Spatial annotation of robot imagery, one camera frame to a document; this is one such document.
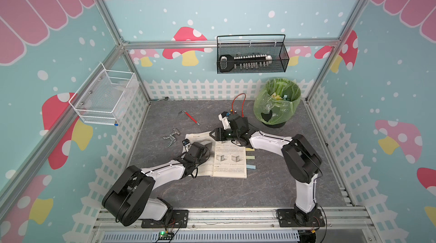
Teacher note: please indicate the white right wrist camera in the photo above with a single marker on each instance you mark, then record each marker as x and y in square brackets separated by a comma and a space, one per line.
[223, 117]

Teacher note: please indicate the green circuit board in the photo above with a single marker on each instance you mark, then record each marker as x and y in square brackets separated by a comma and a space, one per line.
[165, 236]

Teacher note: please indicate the white wire wall basket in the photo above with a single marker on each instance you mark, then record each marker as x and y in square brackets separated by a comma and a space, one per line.
[105, 97]

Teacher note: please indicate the black flat box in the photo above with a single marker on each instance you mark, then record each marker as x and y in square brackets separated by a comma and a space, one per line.
[243, 123]

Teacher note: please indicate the green bagged trash bin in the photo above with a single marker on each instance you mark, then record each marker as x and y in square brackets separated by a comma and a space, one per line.
[277, 102]

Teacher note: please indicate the sketch drawing book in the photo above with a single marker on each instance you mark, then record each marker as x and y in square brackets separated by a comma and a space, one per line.
[226, 160]

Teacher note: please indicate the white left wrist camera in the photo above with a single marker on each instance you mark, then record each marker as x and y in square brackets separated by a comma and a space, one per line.
[186, 144]

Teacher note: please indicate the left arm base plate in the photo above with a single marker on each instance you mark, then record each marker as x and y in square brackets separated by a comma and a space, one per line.
[172, 219]

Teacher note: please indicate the grey slotted cable duct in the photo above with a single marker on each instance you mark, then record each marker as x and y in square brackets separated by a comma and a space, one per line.
[206, 236]

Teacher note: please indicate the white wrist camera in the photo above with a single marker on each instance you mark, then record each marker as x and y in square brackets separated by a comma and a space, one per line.
[223, 117]
[186, 144]

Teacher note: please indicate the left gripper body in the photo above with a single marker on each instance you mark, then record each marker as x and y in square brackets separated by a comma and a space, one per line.
[197, 160]

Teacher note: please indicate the black wire wall basket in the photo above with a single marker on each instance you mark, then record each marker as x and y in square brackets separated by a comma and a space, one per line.
[243, 54]

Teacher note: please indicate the small metal clamp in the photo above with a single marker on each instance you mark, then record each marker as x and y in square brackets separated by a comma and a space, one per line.
[172, 138]

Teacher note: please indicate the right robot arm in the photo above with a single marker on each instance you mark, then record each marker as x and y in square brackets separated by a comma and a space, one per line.
[302, 161]

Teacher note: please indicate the red handled tool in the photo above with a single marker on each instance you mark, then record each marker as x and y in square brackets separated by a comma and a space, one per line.
[190, 117]

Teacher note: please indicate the black socket bit holder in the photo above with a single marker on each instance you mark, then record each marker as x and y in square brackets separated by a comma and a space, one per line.
[227, 63]

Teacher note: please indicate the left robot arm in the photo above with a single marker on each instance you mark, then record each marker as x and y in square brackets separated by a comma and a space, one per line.
[128, 200]

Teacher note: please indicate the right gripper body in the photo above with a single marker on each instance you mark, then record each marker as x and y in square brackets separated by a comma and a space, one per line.
[228, 134]

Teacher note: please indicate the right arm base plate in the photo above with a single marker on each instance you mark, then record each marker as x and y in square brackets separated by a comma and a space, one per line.
[296, 218]

